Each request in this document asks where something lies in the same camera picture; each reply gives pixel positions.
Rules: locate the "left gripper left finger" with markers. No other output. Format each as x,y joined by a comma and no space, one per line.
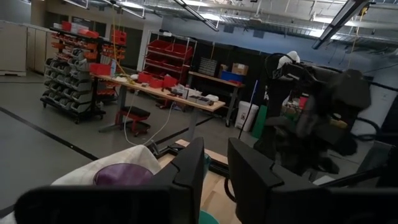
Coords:
189,168

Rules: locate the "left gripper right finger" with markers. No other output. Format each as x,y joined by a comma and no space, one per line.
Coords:
248,174

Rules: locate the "teal opaque plastic cup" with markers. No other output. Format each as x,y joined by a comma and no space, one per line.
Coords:
207,219

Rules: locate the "purple translucent tumbler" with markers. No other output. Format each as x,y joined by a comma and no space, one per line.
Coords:
124,175

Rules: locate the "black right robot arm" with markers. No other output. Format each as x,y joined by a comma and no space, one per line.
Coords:
329,102

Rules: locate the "green bin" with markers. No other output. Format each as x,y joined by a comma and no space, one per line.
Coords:
259,124

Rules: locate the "white trash bin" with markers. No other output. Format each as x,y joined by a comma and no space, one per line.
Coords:
245,116

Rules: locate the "white checked cloth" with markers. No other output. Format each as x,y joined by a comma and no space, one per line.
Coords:
124,155

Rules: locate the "long wooden workbench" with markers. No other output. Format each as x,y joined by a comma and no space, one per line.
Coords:
217,106

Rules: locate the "red stool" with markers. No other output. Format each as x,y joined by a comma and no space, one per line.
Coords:
135,112

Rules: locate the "short wooden workbench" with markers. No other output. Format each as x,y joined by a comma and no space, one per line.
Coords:
211,79

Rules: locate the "blue storage bin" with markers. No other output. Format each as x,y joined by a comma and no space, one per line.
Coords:
230,76

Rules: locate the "small parts drawer cabinet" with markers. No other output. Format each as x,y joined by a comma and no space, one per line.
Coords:
207,67

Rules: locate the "cardboard box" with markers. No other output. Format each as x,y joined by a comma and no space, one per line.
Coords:
240,69

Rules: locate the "grey bin rack cart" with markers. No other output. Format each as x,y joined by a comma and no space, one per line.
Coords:
74,93

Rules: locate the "black light bar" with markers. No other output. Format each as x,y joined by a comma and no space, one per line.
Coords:
199,17
338,21

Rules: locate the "beige cabinet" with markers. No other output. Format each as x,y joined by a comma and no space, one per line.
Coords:
14,46

